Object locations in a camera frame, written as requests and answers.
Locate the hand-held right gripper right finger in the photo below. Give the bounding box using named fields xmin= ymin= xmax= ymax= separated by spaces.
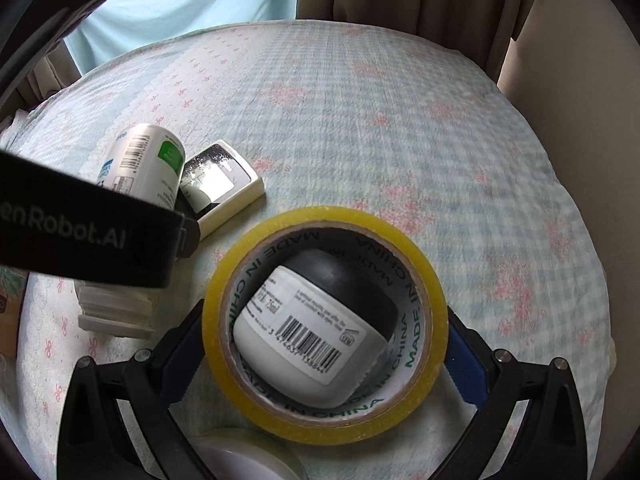
xmin=439 ymin=305 xmax=587 ymax=480

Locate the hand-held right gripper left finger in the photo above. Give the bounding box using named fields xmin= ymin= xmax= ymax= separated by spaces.
xmin=57 ymin=299 xmax=212 ymax=480

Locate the yellow tape roll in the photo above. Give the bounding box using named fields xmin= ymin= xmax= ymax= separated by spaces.
xmin=201 ymin=205 xmax=449 ymax=445

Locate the white ribbed jar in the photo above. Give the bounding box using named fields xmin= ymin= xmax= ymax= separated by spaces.
xmin=75 ymin=280 xmax=155 ymax=341

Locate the white bottle with green label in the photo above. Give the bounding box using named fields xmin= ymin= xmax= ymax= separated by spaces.
xmin=96 ymin=122 xmax=187 ymax=211

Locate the brown printed box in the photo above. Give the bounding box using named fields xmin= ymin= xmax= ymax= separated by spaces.
xmin=0 ymin=265 xmax=31 ymax=361

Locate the white round lid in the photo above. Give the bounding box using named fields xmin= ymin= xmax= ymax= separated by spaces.
xmin=192 ymin=429 xmax=307 ymax=480

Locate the black and white jar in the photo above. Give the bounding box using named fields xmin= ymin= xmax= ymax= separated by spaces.
xmin=232 ymin=250 xmax=401 ymax=408

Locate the cream case with glass face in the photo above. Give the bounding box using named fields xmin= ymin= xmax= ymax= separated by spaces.
xmin=175 ymin=140 xmax=265 ymax=241

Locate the dark curved object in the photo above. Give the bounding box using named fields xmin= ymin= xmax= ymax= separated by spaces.
xmin=0 ymin=0 xmax=168 ymax=106

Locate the light blue curtain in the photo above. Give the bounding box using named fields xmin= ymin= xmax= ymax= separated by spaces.
xmin=65 ymin=0 xmax=301 ymax=78

